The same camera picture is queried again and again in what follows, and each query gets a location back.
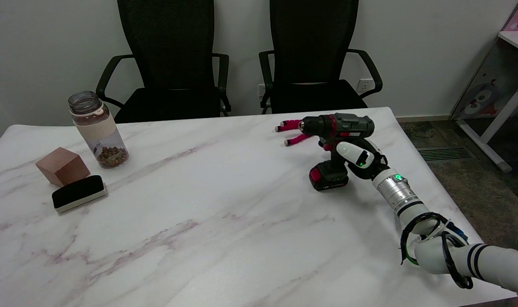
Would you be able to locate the pink flexible mini tripod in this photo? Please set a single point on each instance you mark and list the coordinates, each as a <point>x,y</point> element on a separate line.
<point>291,124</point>

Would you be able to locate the white desk with grey panel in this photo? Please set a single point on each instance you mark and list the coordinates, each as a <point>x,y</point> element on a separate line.
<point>498,76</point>

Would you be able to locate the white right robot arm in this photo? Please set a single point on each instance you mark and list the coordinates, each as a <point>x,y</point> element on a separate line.
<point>438,238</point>

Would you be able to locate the white wall power socket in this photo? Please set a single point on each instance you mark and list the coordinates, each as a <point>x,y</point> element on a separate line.
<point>261,90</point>
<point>365,85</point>

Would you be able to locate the black mesh office chair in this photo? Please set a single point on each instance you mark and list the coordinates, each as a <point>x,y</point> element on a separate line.
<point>169,64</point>
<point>312,64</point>

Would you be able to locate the dark green red power screwdriver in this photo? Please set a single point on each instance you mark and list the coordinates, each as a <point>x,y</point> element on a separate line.
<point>343,125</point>

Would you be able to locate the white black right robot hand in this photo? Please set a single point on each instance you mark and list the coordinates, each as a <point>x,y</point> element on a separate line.
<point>361,157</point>

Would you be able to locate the dark floor vent grille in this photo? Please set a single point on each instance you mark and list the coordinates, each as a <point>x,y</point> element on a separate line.
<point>443,153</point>

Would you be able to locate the brown wooden cube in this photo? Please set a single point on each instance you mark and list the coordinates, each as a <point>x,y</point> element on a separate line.
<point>63,166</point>

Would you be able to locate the black white board eraser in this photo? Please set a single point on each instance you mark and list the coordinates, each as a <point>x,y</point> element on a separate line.
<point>77,192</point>

